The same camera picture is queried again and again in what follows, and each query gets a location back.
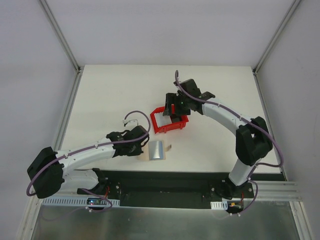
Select beige leather card holder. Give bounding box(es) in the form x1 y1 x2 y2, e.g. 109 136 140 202
137 140 172 162

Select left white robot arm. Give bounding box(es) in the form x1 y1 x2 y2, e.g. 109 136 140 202
26 125 150 199

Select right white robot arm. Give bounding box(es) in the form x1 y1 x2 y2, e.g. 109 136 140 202
163 79 273 200

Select red plastic bin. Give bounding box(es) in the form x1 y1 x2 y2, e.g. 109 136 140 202
150 106 189 134

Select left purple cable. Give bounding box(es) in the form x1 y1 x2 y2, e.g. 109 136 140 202
26 109 151 213

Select purple cable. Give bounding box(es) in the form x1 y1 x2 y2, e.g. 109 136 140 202
173 69 286 217
26 109 151 213

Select left white cable duct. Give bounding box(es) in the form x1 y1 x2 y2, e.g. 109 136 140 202
42 196 120 208

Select white cable duct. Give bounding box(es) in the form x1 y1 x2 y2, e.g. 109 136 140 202
42 196 120 208
210 200 228 211

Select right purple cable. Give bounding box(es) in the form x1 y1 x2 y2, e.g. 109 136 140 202
173 69 286 217

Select right white cable duct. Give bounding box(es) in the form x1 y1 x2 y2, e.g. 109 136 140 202
210 200 228 211

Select aluminium rail profile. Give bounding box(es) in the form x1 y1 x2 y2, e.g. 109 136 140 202
252 181 302 202

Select right aluminium frame post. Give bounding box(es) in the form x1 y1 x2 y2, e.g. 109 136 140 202
252 0 303 76

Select aluminium frame post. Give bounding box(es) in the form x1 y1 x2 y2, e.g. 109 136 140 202
252 0 303 76
37 0 82 73

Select left aluminium frame post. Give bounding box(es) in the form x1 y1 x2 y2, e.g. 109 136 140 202
37 0 82 73

